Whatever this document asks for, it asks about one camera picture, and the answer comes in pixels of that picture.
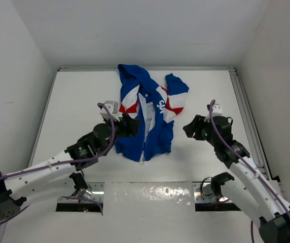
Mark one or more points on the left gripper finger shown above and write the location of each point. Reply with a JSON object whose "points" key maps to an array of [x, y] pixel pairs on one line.
{"points": [[131, 128], [126, 118]]}

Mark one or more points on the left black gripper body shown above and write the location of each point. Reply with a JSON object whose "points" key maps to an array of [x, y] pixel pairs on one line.
{"points": [[120, 129]]}

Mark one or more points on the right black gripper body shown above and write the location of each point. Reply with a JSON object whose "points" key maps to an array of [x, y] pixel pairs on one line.
{"points": [[203, 133]]}

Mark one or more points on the blue white red jacket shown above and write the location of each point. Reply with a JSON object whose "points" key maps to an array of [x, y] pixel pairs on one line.
{"points": [[155, 106]]}

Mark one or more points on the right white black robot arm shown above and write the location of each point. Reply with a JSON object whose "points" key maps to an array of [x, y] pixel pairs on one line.
{"points": [[243, 184]]}

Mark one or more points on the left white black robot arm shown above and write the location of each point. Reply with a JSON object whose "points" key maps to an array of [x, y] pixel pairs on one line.
{"points": [[61, 175]]}

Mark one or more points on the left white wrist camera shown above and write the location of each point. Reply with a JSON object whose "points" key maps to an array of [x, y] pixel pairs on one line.
{"points": [[109, 109]]}

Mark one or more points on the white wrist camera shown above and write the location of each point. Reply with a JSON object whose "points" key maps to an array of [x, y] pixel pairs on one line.
{"points": [[109, 109], [216, 111]]}

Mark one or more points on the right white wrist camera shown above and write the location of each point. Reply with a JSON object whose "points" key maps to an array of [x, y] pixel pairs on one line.
{"points": [[216, 111]]}

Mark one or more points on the aluminium frame rail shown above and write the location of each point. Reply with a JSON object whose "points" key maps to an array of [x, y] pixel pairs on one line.
{"points": [[76, 93]]}

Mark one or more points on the metal base plate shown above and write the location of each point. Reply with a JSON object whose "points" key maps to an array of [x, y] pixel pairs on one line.
{"points": [[195, 194]]}

